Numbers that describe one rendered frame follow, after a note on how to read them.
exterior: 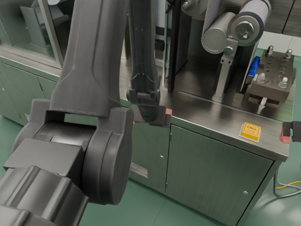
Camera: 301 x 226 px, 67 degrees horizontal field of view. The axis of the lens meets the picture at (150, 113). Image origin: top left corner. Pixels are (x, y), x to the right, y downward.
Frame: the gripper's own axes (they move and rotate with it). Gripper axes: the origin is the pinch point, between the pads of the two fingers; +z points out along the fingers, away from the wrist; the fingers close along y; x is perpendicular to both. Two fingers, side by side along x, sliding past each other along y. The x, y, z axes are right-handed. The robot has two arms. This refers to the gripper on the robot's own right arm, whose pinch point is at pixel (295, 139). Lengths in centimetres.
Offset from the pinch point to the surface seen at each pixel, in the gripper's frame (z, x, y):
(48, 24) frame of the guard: 14, -51, 115
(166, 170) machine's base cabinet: 67, 11, 45
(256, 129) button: 18.4, -7.6, 6.6
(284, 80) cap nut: 15.7, -31.0, -4.3
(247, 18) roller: -1, -49, 17
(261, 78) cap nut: 17.5, -32.1, 4.8
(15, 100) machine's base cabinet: 86, -29, 179
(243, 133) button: 17.6, -5.0, 12.3
